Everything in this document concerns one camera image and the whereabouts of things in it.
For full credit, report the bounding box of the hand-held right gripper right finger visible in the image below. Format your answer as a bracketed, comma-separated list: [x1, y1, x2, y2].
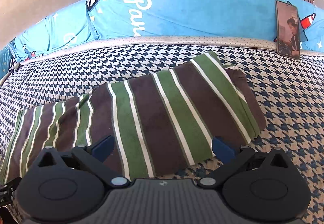
[197, 136, 289, 187]

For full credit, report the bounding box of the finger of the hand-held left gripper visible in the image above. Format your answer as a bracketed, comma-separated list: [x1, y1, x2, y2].
[5, 177, 23, 193]

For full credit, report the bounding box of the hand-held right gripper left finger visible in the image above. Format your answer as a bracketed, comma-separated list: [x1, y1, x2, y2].
[37, 135, 130, 188]

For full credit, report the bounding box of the green brown striped shirt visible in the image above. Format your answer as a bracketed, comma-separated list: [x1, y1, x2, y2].
[0, 51, 267, 185]

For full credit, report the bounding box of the houndstooth sofa seat cushion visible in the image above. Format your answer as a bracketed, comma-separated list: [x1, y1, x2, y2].
[0, 35, 324, 224]

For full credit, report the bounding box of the black smartphone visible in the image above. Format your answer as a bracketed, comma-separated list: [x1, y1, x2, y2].
[275, 0, 301, 61]

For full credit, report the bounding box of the blue printed sofa backrest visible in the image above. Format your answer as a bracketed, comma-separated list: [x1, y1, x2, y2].
[0, 0, 324, 80]

